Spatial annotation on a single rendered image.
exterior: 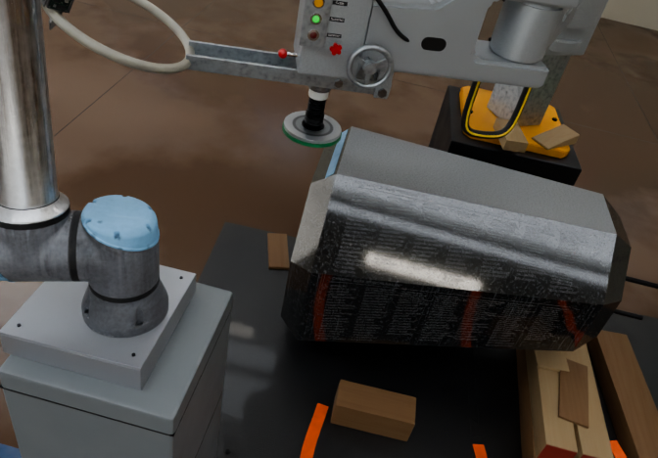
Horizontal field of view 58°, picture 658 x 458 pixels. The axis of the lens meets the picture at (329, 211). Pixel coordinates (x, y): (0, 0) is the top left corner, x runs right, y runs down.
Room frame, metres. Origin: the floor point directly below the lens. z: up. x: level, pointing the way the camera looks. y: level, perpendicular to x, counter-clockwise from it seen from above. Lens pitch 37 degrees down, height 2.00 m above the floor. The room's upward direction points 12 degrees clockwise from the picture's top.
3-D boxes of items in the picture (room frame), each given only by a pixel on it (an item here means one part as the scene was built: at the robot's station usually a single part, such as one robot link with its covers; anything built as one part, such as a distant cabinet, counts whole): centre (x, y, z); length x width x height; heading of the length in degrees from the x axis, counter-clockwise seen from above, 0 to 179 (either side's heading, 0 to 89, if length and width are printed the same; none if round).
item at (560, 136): (2.49, -0.94, 0.80); 0.20 x 0.10 x 0.05; 129
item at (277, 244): (2.19, 0.21, 0.02); 0.25 x 0.10 x 0.01; 14
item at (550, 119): (2.66, -0.77, 0.76); 0.49 x 0.49 x 0.05; 0
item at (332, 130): (1.90, 0.12, 0.92); 0.21 x 0.21 x 0.01
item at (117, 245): (0.91, 0.42, 1.10); 0.17 x 0.15 x 0.18; 107
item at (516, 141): (2.41, -0.72, 0.81); 0.20 x 0.10 x 0.05; 8
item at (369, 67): (1.81, -0.02, 1.24); 0.15 x 0.10 x 0.15; 104
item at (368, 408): (1.37, -0.33, 0.07); 0.30 x 0.12 x 0.12; 88
